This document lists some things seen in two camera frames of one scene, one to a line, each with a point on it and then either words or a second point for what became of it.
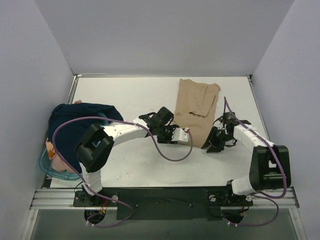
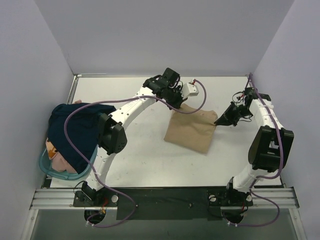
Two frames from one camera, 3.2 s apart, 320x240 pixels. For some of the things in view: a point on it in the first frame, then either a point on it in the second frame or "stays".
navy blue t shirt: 68,134 stays
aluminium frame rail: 64,199 stays
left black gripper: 164,136 → 175,99
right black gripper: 217,136 → 232,114
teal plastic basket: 46,164 stays
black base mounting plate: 163,203 stays
